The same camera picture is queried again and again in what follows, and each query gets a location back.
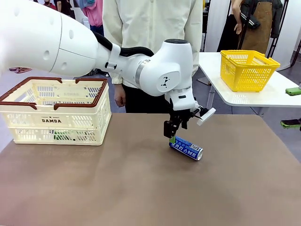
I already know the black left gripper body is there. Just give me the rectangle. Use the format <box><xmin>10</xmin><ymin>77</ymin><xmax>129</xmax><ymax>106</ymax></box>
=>
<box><xmin>167</xmin><ymin>107</ymin><xmax>197</xmax><ymax>127</ymax></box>

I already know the blue white drink can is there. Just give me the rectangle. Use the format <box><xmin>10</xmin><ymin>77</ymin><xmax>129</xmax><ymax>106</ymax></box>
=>
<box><xmin>168</xmin><ymin>136</ymin><xmax>204</xmax><ymax>162</ymax></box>

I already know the green soda can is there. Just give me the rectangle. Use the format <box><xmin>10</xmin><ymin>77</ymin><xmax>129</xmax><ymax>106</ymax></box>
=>
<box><xmin>53</xmin><ymin>130</ymin><xmax>76</xmax><ymax>142</ymax></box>

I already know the person's right forearm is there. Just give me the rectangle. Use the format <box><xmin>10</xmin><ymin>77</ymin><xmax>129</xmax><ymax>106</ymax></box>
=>
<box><xmin>109</xmin><ymin>72</ymin><xmax>124</xmax><ymax>85</ymax></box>

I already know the person's left forearm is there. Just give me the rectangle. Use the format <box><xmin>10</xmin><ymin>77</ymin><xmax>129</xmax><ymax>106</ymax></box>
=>
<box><xmin>191</xmin><ymin>42</ymin><xmax>204</xmax><ymax>75</ymax></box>

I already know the yellow plastic basket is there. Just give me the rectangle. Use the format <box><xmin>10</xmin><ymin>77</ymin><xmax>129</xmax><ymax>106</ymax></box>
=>
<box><xmin>220</xmin><ymin>49</ymin><xmax>281</xmax><ymax>93</ymax></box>

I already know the cream plastic shopping basket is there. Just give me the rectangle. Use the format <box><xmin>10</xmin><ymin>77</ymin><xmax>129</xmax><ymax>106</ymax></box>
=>
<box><xmin>0</xmin><ymin>77</ymin><xmax>112</xmax><ymax>146</ymax></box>

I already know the person's right hand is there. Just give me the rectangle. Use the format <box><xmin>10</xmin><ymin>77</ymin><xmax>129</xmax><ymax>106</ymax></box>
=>
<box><xmin>114</xmin><ymin>83</ymin><xmax>127</xmax><ymax>108</ymax></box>

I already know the white side table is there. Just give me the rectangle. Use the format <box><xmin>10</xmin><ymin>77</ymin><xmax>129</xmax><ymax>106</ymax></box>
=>
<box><xmin>198</xmin><ymin>51</ymin><xmax>301</xmax><ymax>114</ymax></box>

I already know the black metal stand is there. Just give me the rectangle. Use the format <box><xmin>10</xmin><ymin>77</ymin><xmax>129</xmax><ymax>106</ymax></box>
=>
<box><xmin>265</xmin><ymin>0</ymin><xmax>290</xmax><ymax>59</ymax></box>

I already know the person in brown apron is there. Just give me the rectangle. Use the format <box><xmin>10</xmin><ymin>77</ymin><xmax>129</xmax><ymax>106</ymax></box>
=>
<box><xmin>231</xmin><ymin>0</ymin><xmax>284</xmax><ymax>57</ymax></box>

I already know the person in cream jacket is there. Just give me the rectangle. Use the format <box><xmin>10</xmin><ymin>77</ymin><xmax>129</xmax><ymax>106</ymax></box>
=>
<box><xmin>102</xmin><ymin>0</ymin><xmax>204</xmax><ymax>114</ymax></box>

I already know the person in pink jacket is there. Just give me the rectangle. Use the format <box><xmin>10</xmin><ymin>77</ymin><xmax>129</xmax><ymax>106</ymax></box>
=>
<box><xmin>82</xmin><ymin>0</ymin><xmax>104</xmax><ymax>31</ymax></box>

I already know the person in black shirt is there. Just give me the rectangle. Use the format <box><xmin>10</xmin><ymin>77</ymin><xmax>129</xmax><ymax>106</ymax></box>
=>
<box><xmin>54</xmin><ymin>0</ymin><xmax>76</xmax><ymax>20</ymax></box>

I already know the pink floral cloth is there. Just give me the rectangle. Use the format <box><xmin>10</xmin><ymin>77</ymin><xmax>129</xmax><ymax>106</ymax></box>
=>
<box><xmin>8</xmin><ymin>67</ymin><xmax>32</xmax><ymax>73</ymax></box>

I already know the person in red top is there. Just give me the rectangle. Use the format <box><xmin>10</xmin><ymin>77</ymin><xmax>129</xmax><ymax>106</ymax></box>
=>
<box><xmin>43</xmin><ymin>0</ymin><xmax>57</xmax><ymax>10</ymax></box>

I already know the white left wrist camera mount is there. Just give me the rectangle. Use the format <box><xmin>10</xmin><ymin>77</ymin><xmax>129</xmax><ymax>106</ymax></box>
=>
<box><xmin>191</xmin><ymin>106</ymin><xmax>217</xmax><ymax>126</ymax></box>

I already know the brown basket handle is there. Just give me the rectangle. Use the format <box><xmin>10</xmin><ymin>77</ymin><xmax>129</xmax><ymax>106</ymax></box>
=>
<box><xmin>0</xmin><ymin>76</ymin><xmax>63</xmax><ymax>110</ymax></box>
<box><xmin>54</xmin><ymin>78</ymin><xmax>109</xmax><ymax>111</ymax></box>

